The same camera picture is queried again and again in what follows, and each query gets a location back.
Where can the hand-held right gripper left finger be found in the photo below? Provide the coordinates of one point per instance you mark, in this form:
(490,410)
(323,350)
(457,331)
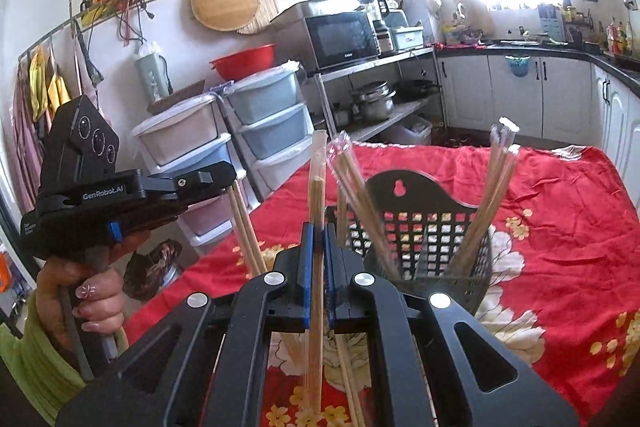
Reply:
(310,279)

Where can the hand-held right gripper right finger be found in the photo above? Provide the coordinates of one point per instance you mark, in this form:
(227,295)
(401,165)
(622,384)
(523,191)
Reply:
(328,279)

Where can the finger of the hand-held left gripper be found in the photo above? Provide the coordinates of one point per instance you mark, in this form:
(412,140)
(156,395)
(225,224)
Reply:
(200,187)

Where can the bamboo chopstick pair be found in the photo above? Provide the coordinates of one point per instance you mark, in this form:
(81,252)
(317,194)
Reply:
(492,187)
(480,217)
(357,202)
(342,217)
(370,207)
(316,207)
(487,202)
(247,237)

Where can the pile of chopsticks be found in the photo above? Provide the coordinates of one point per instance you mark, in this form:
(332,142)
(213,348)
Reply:
(351,387)

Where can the black plastic utensil basket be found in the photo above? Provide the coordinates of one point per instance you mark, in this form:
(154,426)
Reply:
(430,192)

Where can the person's left forearm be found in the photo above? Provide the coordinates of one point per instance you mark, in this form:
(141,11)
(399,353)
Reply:
(30,367)

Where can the person's left hand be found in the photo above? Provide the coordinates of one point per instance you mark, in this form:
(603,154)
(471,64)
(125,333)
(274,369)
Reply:
(105,302)

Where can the pastel plastic drawer tower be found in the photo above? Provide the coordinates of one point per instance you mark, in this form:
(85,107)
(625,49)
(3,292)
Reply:
(175,137)

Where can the brown wooden tray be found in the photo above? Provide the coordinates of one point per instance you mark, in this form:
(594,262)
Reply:
(175,99)

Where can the dark printed bag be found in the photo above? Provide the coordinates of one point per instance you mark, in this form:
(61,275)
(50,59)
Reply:
(152,269)

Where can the grey-blue plastic drawer tower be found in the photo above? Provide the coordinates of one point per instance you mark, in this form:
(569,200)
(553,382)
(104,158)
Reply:
(270,127)

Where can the pink hanging cloth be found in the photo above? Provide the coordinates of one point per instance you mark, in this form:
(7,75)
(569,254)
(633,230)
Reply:
(25,137)

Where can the yellow hanging cloth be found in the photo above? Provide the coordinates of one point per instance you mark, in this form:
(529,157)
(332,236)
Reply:
(47,87)

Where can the red plastic basin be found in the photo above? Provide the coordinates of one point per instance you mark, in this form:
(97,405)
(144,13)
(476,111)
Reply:
(245,62)

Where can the dark hanging tool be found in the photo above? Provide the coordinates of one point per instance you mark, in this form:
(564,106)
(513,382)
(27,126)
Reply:
(90,57)

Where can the white plastic box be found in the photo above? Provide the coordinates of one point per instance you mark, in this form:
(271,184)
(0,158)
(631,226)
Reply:
(414,131)

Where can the steel cooking pot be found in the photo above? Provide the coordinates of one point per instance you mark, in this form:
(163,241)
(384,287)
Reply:
(375,104)

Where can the round wooden cutting board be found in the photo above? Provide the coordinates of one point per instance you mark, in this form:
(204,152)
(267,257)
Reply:
(225,2)

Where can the round woven mat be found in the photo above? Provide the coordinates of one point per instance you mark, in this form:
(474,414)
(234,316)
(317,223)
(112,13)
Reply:
(268,7)

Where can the black microwave oven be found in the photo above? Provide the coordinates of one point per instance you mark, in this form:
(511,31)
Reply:
(340,39)

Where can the black wok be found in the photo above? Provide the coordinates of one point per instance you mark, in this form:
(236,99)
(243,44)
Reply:
(417,88)

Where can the red floral tablecloth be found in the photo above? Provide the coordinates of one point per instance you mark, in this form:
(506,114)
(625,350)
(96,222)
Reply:
(550,257)

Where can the black blender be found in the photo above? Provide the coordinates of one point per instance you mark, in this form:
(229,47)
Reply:
(377,22)

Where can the blue plastic box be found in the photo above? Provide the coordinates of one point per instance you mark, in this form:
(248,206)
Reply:
(407,39)

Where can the blue hanging bin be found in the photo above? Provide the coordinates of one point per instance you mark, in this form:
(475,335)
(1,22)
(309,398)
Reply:
(518,66)

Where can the white kitchen cabinets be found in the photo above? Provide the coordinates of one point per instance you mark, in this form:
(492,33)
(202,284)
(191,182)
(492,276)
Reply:
(565,97)

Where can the black kitchen countertop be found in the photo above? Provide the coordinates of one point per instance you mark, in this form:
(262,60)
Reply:
(550,48)

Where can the blue knife rack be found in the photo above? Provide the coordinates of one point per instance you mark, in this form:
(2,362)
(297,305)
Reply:
(552,23)

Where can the row of condiment bottles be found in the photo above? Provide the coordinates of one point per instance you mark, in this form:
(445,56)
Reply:
(617,38)

